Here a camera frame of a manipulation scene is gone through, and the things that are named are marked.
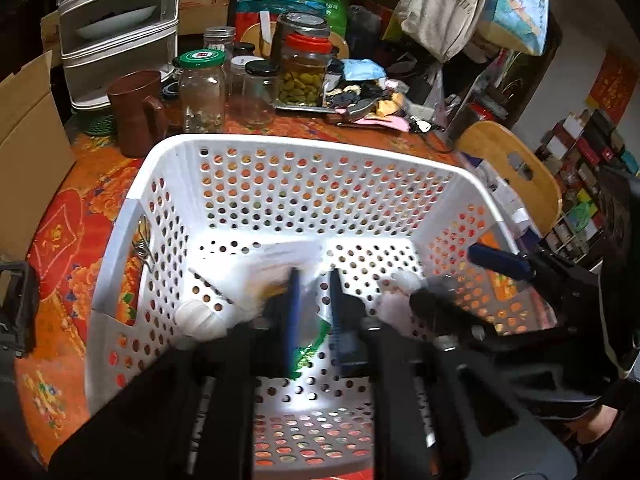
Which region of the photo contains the person's right hand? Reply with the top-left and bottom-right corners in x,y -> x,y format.
575,402 -> 623,448

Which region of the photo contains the shelf of small boxes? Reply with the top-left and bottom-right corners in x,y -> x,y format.
535,107 -> 640,271

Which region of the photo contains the open cardboard box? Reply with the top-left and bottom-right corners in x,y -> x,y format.
0,50 -> 77,261

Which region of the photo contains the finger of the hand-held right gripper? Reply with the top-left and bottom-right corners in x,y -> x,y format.
468,243 -> 538,283
410,285 -> 496,346

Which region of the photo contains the black phone stand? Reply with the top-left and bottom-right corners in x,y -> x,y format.
0,260 -> 40,358

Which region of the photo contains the black lid glass jar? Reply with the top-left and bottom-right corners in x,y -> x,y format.
241,60 -> 280,128

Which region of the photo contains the white and yellow packet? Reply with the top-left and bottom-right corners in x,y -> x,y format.
220,242 -> 321,306

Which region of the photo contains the tall metal lid jar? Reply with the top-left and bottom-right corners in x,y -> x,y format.
272,11 -> 331,61

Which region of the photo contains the small glass jar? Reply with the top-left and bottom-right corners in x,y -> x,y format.
229,42 -> 256,96

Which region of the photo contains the blue printed tote bag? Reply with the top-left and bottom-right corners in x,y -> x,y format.
475,0 -> 551,57

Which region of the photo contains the red wall hanging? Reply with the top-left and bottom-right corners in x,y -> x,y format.
587,52 -> 638,111

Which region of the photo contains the green plastic mesh basket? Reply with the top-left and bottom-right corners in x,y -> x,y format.
80,110 -> 118,136

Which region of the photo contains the pile of small sundries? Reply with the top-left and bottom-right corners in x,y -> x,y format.
275,57 -> 416,133

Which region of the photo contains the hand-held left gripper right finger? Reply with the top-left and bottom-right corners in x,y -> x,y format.
330,270 -> 576,480

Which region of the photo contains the beige canvas tote bag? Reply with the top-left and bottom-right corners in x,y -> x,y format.
392,0 -> 496,63

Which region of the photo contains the white sock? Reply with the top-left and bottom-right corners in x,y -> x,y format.
174,300 -> 236,343

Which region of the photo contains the green lid glass jar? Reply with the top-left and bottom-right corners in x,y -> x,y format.
178,49 -> 228,134

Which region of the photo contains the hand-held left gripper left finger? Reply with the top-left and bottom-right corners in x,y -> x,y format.
50,269 -> 302,480

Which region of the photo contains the grey stacked drawer unit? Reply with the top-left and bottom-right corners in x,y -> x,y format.
57,0 -> 183,111

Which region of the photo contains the metal spring clip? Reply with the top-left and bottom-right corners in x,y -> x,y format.
131,216 -> 153,271

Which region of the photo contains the green foil packet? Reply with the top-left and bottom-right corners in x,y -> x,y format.
292,320 -> 333,381

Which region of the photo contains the silver lid glass jar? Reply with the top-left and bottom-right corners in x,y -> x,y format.
202,26 -> 237,61

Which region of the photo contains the closed cardboard box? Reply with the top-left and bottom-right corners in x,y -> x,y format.
177,0 -> 236,36

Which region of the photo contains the brown plastic mug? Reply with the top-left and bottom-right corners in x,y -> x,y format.
106,70 -> 169,157

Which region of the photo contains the white and blue paper box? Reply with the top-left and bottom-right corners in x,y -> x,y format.
470,157 -> 533,241

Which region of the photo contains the white perforated plastic basket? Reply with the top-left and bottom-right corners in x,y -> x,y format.
84,133 -> 523,480

